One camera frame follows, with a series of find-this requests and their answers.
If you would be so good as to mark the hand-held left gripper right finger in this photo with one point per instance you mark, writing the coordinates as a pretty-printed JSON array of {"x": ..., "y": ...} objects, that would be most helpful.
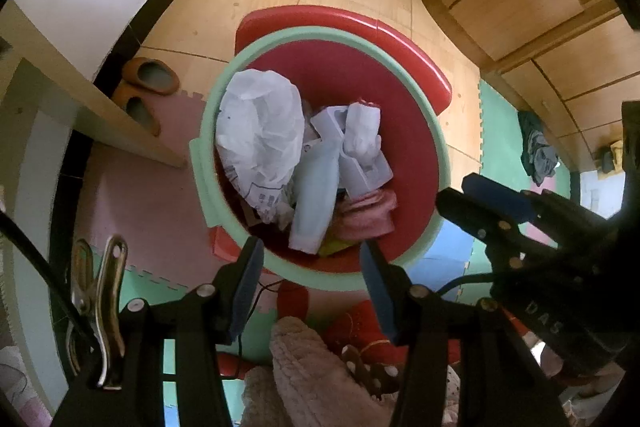
[{"x": 377, "y": 302}]

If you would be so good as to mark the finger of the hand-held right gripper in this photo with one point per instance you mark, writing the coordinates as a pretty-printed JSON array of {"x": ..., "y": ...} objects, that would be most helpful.
[
  {"x": 465, "y": 212},
  {"x": 495, "y": 194}
]

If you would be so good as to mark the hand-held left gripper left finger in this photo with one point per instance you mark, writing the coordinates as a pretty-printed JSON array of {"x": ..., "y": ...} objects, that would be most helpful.
[{"x": 247, "y": 292}]

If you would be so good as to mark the pink textured cloth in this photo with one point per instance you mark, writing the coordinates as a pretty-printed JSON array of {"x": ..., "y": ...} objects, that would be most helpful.
[{"x": 365, "y": 217}]

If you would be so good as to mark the white plastic tray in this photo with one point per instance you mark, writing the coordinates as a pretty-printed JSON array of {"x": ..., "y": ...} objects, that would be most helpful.
[{"x": 365, "y": 177}]

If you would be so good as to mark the red bin with green rim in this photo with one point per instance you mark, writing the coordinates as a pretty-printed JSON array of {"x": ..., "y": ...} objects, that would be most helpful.
[{"x": 410, "y": 117}]

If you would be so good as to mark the pale blue plastic packet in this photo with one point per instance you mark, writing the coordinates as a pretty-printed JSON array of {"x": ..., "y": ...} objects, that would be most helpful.
[{"x": 315, "y": 197}]

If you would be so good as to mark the white cloth with pink trim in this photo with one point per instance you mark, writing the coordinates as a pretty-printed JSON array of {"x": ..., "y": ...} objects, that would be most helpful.
[{"x": 362, "y": 127}]

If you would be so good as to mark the white printed plastic bag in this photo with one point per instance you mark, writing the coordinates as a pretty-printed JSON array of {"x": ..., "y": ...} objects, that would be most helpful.
[{"x": 260, "y": 127}]

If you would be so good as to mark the person's right hand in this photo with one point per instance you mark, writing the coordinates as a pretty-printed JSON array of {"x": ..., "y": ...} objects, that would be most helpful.
[{"x": 590, "y": 387}]

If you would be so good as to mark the red dotted slipper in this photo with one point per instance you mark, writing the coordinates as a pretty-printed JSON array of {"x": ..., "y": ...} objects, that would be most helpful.
[{"x": 360, "y": 332}]

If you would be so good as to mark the dark crumpled cloth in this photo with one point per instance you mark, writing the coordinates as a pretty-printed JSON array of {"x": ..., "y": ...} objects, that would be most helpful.
[{"x": 537, "y": 152}]

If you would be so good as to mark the pink fuzzy trouser leg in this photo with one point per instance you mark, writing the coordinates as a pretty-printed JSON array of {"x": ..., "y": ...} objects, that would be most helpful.
[{"x": 310, "y": 382}]

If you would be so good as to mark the colourful foam floor mat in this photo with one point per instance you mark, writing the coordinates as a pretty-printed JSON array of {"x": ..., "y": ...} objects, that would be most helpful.
[{"x": 150, "y": 207}]

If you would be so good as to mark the metal clip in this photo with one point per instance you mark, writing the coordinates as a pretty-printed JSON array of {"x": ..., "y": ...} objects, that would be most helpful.
[{"x": 107, "y": 287}]

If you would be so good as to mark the wooden cabinet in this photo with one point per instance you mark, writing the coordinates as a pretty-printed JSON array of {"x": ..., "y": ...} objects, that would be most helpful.
[{"x": 525, "y": 7}]

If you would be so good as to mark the brown slipper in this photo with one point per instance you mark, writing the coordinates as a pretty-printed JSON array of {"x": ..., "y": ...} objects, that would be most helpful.
[
  {"x": 150, "y": 74},
  {"x": 137, "y": 112}
]

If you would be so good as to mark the beige wooden desk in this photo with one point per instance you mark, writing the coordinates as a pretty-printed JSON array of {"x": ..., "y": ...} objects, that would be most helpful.
[{"x": 100, "y": 107}]

